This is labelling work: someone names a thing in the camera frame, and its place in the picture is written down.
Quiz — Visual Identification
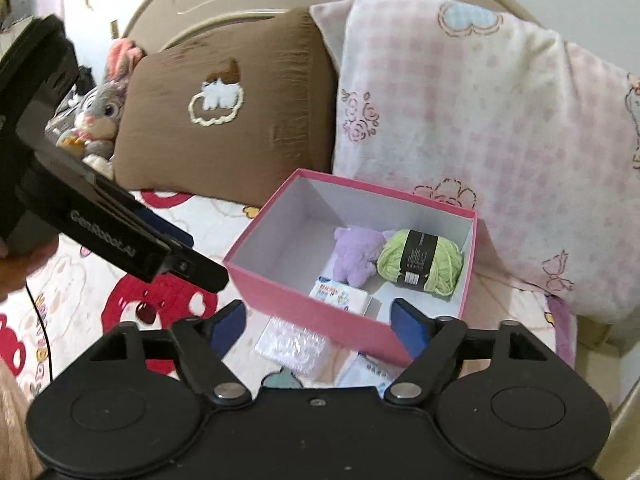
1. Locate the red bear printed blanket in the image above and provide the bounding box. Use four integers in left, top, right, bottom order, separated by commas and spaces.
0, 187, 576, 401

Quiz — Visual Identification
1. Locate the grey bunny plush toy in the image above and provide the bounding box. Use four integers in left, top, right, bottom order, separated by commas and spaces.
56, 40, 147, 181

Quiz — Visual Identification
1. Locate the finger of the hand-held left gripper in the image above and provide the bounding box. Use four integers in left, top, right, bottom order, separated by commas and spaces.
157, 240, 231, 292
131, 206, 195, 251

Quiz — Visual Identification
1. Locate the pink checkered pillow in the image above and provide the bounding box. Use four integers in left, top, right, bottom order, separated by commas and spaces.
310, 0, 640, 331

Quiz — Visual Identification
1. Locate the black cable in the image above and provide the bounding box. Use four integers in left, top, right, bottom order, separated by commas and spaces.
24, 282, 56, 388

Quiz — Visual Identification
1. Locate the green yarn ball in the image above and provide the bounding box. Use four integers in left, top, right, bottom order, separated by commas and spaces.
376, 228, 466, 296

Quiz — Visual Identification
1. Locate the person's left hand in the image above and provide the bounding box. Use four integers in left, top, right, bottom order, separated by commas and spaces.
0, 235, 60, 303

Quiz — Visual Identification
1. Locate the blue white wet wipes pack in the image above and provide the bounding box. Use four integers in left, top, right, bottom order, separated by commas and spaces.
337, 352, 406, 391

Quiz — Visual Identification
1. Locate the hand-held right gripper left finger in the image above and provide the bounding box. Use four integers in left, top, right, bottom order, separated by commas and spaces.
87, 300, 253, 408

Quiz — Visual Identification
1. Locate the pink cardboard box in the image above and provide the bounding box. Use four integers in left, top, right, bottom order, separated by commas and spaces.
222, 169, 478, 367

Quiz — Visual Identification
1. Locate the purple plush toy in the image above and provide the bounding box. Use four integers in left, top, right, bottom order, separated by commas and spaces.
332, 226, 396, 287

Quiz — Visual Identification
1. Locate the brown embroidered pillow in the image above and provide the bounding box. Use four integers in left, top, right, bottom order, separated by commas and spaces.
112, 7, 341, 208

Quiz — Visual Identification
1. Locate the clear plastic floss pick box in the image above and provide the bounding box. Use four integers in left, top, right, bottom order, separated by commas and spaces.
254, 316, 331, 376

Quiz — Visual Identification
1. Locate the small white tissue pack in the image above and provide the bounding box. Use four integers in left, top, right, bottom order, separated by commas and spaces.
307, 275, 373, 317

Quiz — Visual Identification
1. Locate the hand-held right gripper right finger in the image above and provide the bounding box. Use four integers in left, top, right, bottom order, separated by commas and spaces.
382, 298, 550, 407

